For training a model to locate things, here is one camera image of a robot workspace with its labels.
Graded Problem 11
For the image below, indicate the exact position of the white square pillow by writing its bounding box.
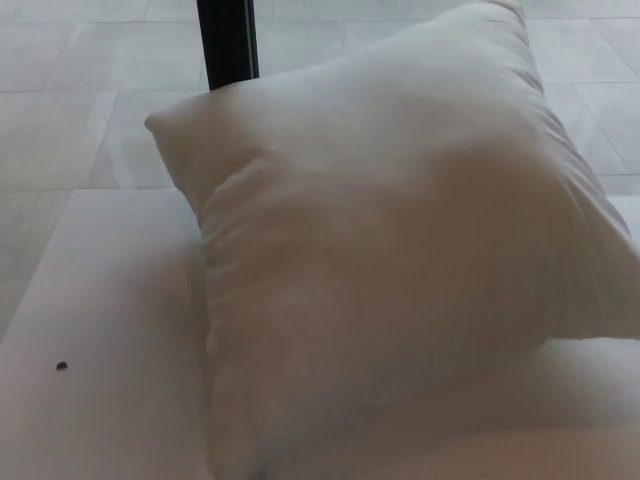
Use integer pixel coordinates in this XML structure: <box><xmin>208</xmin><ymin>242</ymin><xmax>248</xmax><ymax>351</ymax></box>
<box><xmin>144</xmin><ymin>0</ymin><xmax>634</xmax><ymax>480</ymax></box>

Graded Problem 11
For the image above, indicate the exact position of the black vertical post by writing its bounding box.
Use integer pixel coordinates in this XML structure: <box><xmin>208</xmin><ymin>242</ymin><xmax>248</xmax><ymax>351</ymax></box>
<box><xmin>196</xmin><ymin>0</ymin><xmax>261</xmax><ymax>94</ymax></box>

